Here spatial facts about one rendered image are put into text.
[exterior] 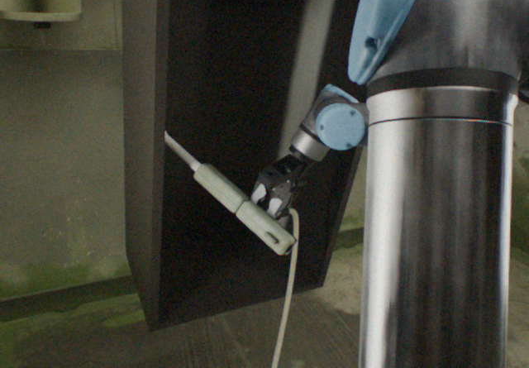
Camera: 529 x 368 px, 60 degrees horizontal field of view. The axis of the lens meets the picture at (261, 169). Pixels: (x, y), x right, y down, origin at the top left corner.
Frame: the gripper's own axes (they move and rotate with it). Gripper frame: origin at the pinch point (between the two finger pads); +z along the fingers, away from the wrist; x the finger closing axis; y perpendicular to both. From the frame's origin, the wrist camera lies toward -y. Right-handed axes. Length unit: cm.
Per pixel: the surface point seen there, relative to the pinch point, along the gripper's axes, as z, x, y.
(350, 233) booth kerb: 33, 3, 156
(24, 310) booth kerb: 114, 71, 27
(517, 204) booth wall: -31, -55, 204
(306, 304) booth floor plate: 57, -9, 101
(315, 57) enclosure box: -39, 28, 38
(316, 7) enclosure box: -51, 34, 32
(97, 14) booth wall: 2, 147, 60
